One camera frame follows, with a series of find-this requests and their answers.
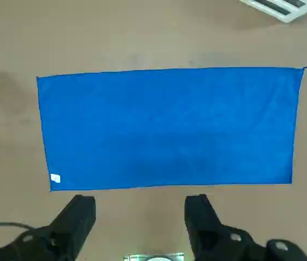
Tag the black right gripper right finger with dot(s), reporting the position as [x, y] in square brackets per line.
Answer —
[205, 233]

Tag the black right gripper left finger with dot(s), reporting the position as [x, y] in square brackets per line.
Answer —
[71, 225]

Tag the white drawer cabinet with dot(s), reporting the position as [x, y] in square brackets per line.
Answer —
[275, 9]

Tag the blue towel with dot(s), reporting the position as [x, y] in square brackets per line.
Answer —
[169, 127]

